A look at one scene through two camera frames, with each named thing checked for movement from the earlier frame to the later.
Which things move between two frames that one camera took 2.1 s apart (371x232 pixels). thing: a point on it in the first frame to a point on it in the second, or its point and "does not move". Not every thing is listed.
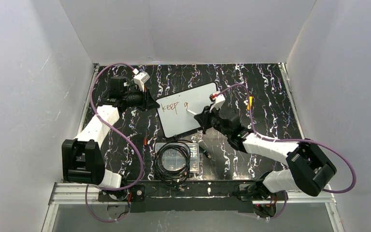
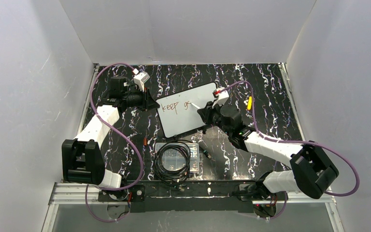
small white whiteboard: (174, 117) does not move
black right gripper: (210, 116) does not move
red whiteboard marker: (192, 112) to (196, 106)
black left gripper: (145, 99) does not move
